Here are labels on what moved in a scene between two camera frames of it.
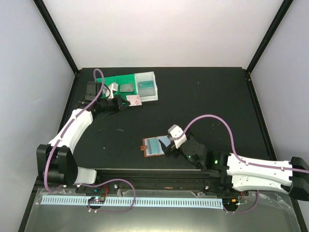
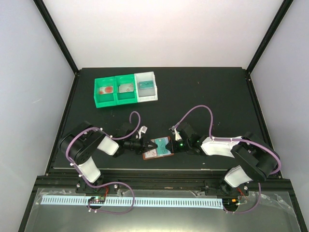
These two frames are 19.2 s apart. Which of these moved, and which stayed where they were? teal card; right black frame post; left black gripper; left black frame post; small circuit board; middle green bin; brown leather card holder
Moved: left black gripper; brown leather card holder
Stayed: small circuit board; right black frame post; teal card; middle green bin; left black frame post
